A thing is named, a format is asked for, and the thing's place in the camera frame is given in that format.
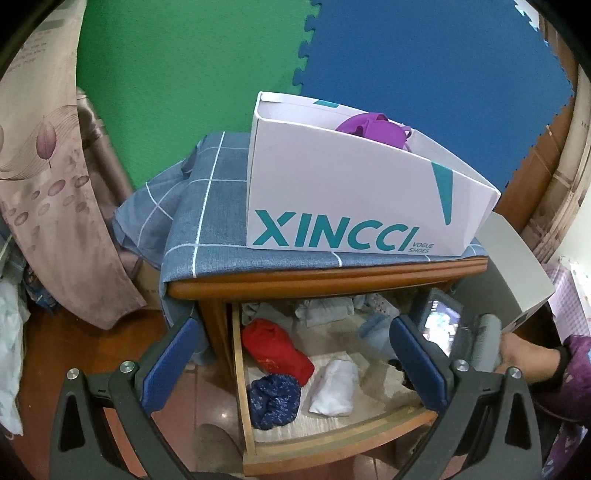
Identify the light blue underwear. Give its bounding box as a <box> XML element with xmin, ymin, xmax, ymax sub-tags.
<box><xmin>358</xmin><ymin>316</ymin><xmax>394</xmax><ymax>358</ymax></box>

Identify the wooden nightstand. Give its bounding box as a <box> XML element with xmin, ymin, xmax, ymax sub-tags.
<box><xmin>167</xmin><ymin>256</ymin><xmax>490</xmax><ymax>478</ymax></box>

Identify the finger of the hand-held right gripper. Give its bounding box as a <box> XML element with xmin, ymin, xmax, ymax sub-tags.
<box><xmin>389</xmin><ymin>357</ymin><xmax>419</xmax><ymax>392</ymax></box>

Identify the white drawer liner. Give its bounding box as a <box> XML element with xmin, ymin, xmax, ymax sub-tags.
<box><xmin>249</xmin><ymin>348</ymin><xmax>428</xmax><ymax>446</ymax></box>

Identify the blue checked cloth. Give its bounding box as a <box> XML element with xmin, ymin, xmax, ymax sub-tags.
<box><xmin>113</xmin><ymin>131</ymin><xmax>490</xmax><ymax>365</ymax></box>

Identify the purple underwear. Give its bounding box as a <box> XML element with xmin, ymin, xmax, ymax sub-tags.
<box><xmin>335</xmin><ymin>112</ymin><xmax>414</xmax><ymax>151</ymax></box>

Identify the lavender quilted cover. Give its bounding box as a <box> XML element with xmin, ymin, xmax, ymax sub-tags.
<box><xmin>545</xmin><ymin>258</ymin><xmax>591</xmax><ymax>337</ymax></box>

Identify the mauve curtain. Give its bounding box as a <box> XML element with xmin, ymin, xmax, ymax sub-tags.
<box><xmin>76</xmin><ymin>88</ymin><xmax>137</xmax><ymax>199</ymax></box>

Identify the white plastic bag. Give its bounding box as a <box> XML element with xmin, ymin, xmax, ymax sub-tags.
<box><xmin>0</xmin><ymin>281</ymin><xmax>31</xmax><ymax>437</ymax></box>

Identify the blue foam mat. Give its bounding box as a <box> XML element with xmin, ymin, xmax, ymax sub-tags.
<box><xmin>300</xmin><ymin>0</ymin><xmax>575</xmax><ymax>195</ymax></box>

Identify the grey box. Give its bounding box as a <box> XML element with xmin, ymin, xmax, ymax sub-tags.
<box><xmin>475</xmin><ymin>212</ymin><xmax>556</xmax><ymax>334</ymax></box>

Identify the red underwear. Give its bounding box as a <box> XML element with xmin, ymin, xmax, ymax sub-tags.
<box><xmin>241</xmin><ymin>318</ymin><xmax>315</xmax><ymax>387</ymax></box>

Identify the green foam mat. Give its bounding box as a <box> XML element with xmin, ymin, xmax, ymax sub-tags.
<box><xmin>76</xmin><ymin>0</ymin><xmax>324</xmax><ymax>190</ymax></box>

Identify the person's right forearm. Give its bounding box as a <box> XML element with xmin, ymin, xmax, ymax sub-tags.
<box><xmin>531</xmin><ymin>335</ymin><xmax>591</xmax><ymax>421</ymax></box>

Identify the wooden drawer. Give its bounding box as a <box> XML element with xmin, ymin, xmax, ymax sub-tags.
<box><xmin>231</xmin><ymin>295</ymin><xmax>439</xmax><ymax>478</ymax></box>

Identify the wooden door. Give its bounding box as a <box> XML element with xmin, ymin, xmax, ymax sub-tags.
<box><xmin>496</xmin><ymin>65</ymin><xmax>591</xmax><ymax>261</ymax></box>

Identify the blue patterned underwear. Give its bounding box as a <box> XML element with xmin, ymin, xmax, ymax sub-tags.
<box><xmin>249</xmin><ymin>374</ymin><xmax>303</xmax><ymax>431</ymax></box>

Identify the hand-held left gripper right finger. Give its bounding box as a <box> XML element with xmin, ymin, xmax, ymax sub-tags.
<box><xmin>389</xmin><ymin>315</ymin><xmax>543</xmax><ymax>480</ymax></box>

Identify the pale white folded underwear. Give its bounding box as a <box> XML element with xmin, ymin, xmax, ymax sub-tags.
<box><xmin>295</xmin><ymin>298</ymin><xmax>354</xmax><ymax>329</ymax></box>

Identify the beige floral curtain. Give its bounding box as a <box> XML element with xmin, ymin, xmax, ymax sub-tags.
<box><xmin>0</xmin><ymin>0</ymin><xmax>148</xmax><ymax>330</ymax></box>

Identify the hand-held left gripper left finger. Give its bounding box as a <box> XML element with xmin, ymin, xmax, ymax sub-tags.
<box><xmin>48</xmin><ymin>316</ymin><xmax>204</xmax><ymax>480</ymax></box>

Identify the person's right hand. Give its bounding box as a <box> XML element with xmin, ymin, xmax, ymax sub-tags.
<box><xmin>496</xmin><ymin>332</ymin><xmax>565</xmax><ymax>381</ymax></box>

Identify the white shoe box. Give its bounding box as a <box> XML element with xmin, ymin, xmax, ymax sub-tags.
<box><xmin>246</xmin><ymin>91</ymin><xmax>502</xmax><ymax>257</ymax></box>

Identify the grey folded underwear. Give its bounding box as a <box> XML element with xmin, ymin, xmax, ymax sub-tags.
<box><xmin>240</xmin><ymin>302</ymin><xmax>266</xmax><ymax>325</ymax></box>

